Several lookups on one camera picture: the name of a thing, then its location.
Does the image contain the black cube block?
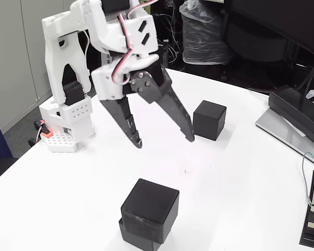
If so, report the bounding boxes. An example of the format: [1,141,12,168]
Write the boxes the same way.
[118,218,163,251]
[120,178,180,244]
[192,100,228,142]

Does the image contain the silver computer tower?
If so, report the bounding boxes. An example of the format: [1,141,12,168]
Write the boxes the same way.
[100,51,115,66]

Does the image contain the black equipment box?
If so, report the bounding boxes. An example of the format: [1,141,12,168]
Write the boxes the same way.
[156,39,170,69]

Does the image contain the bin with clear plastic bag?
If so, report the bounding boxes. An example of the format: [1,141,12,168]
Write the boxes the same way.
[179,0,231,65]

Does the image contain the grey metal cabinet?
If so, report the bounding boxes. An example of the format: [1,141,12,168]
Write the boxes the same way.
[0,0,97,134]

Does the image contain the silver monitor stand base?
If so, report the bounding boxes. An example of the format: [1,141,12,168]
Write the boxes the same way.
[255,107,314,168]

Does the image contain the black computer monitor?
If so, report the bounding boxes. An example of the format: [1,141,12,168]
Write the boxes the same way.
[225,0,314,110]

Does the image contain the tangled thin wires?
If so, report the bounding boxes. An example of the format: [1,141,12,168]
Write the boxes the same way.
[155,13,185,63]

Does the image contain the orange clip with cables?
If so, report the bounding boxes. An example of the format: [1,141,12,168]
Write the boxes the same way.
[33,119,53,139]

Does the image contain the green cable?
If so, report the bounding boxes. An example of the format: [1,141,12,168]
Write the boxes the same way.
[301,151,314,206]

